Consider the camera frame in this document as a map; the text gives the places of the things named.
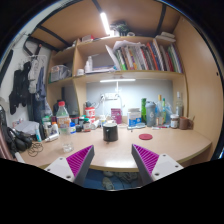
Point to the white jar with blue label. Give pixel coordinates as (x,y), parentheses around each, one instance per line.
(134,117)

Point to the under-shelf light strip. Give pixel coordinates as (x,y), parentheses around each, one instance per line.
(117,80)

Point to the white and blue tube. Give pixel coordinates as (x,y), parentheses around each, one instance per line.
(38,134)

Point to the blue plastic bag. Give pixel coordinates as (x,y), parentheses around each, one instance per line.
(169,111)

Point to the grey tumbler bottle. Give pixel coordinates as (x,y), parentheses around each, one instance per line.
(150,114)

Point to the hanging dark clothes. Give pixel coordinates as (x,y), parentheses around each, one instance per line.
(23,86)

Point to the clear glass bottle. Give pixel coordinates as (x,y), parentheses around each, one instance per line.
(179,105)

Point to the white wall power strip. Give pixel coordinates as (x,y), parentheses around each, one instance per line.
(110,96)

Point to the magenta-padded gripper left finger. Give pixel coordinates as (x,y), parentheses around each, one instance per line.
(78,160)

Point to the tall green bottle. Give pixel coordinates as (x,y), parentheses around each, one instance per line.
(143,110)

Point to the white bottle with orange cap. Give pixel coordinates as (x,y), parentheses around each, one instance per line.
(54,128)

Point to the white paper bag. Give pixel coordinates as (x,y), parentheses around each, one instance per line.
(27,127)

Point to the ceiling tube light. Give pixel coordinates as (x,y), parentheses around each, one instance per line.
(105,23)

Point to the flat round red coaster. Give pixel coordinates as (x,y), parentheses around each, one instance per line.
(145,136)

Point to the red and white can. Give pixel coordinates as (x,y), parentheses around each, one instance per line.
(90,114)

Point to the green translucent bottle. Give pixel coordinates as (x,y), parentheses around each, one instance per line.
(46,120)

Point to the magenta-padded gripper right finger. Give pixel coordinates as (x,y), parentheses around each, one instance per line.
(148,159)

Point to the clear red-capped drink bottle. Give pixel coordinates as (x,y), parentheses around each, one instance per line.
(63,125)

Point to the magenta pouch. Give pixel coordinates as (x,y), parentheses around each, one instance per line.
(116,116)

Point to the black mug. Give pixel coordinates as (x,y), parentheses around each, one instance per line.
(110,132)

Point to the green-capped slim bottle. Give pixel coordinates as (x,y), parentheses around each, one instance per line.
(164,111)

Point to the brown mug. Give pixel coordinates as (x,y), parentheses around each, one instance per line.
(184,123)

